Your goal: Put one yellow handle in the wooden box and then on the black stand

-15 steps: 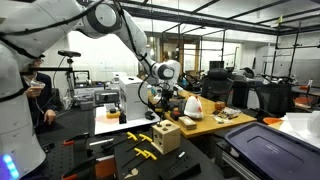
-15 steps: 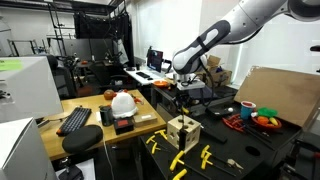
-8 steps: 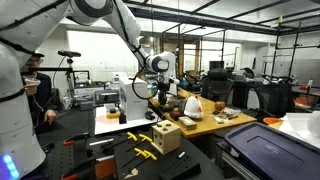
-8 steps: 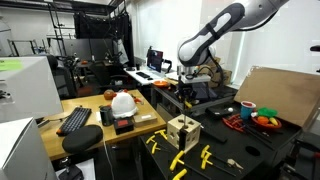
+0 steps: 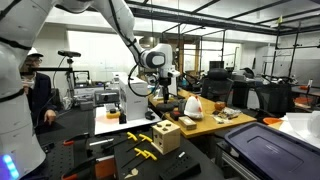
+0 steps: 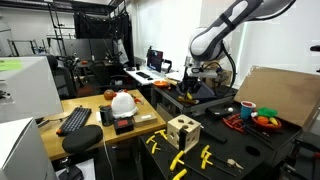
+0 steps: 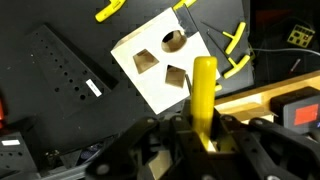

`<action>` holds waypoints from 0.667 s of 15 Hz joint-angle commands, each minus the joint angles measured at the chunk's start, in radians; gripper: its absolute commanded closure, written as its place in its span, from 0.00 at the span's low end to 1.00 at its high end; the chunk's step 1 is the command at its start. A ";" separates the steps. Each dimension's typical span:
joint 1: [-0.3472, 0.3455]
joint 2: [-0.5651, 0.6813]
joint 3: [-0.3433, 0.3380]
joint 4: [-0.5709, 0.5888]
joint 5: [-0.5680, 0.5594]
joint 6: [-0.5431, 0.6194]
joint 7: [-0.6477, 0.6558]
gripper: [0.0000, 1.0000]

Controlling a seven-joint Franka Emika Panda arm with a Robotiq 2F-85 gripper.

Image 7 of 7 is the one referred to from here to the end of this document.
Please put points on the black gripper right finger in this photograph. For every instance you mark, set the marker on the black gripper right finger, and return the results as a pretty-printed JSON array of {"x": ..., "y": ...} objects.
[{"x": 266, "y": 140}]

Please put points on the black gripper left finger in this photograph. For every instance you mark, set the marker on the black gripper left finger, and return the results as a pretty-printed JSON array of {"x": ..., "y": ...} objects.
[{"x": 181, "y": 136}]

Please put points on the wooden shape sorter box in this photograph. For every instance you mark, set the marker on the wooden shape sorter box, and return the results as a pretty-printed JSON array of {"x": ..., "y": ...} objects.
[{"x": 146, "y": 90}]

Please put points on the black box with red label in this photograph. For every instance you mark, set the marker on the black box with red label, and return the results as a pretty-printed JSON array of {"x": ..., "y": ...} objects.
[{"x": 283, "y": 103}]

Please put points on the black wedge hex key stand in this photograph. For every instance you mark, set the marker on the black wedge hex key stand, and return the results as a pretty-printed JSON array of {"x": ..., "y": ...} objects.
[{"x": 50, "y": 56}]

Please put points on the light wooden desk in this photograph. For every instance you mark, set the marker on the light wooden desk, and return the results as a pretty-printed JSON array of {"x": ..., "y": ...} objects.
[{"x": 266, "y": 93}]

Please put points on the yellow black keypad device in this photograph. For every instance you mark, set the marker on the yellow black keypad device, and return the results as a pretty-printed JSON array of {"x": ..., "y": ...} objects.
[{"x": 300, "y": 35}]

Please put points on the yellow block on mat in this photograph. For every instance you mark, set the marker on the yellow block on mat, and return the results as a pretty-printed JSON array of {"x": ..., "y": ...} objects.
[{"x": 106, "y": 13}]

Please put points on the black flat hex key holder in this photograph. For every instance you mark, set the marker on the black flat hex key holder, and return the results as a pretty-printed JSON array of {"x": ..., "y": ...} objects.
[{"x": 20, "y": 156}]

